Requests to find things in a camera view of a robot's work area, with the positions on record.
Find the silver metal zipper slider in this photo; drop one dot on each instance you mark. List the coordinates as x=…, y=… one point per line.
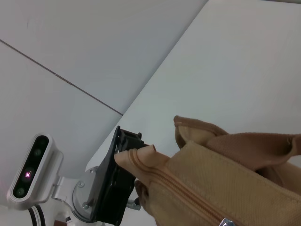
x=227, y=222

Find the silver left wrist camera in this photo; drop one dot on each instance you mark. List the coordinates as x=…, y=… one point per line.
x=30, y=169

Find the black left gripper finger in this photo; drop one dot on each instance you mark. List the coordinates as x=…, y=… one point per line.
x=131, y=141
x=123, y=180

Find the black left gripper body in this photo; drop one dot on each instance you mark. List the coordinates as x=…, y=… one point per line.
x=110, y=204

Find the khaki canvas food bag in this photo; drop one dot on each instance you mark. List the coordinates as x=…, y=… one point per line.
x=223, y=183

